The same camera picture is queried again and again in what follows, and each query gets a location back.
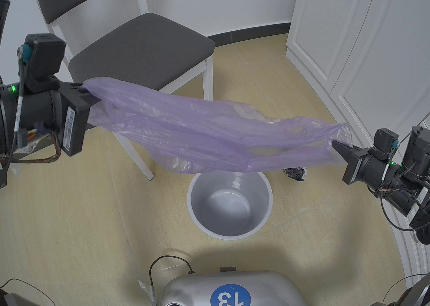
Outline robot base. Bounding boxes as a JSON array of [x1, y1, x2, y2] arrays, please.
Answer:
[[161, 266, 304, 306]]

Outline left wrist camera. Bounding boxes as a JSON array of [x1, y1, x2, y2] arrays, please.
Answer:
[[17, 33, 67, 92]]

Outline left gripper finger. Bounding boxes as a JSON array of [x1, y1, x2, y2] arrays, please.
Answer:
[[69, 83, 101, 104]]

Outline black plastic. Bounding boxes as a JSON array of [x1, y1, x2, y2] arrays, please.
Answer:
[[284, 166, 308, 182]]

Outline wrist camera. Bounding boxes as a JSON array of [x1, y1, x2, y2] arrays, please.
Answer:
[[369, 128, 400, 161], [17, 33, 67, 92]]

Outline white chair with grey cushions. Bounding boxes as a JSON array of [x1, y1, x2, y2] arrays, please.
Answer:
[[27, 0, 215, 181]]

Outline clear plastic scrap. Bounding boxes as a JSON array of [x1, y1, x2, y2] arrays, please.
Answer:
[[137, 279, 157, 306]]

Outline white trash bin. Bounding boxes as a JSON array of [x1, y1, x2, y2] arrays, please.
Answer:
[[187, 171, 273, 240]]

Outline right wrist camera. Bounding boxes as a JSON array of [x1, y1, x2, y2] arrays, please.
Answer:
[[369, 128, 400, 161]]

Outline purple plastic bag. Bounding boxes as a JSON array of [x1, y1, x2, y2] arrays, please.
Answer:
[[82, 76, 353, 174]]

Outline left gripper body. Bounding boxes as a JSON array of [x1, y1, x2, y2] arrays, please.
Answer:
[[18, 82, 90, 158]]

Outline black cable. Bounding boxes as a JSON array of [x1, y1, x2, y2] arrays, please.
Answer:
[[0, 278, 52, 306], [371, 274, 430, 306], [381, 194, 419, 231], [149, 255, 196, 298]]

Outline white wardrobe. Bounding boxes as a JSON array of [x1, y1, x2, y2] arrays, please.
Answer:
[[286, 0, 430, 285]]

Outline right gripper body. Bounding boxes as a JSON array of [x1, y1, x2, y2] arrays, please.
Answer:
[[342, 148, 399, 191]]

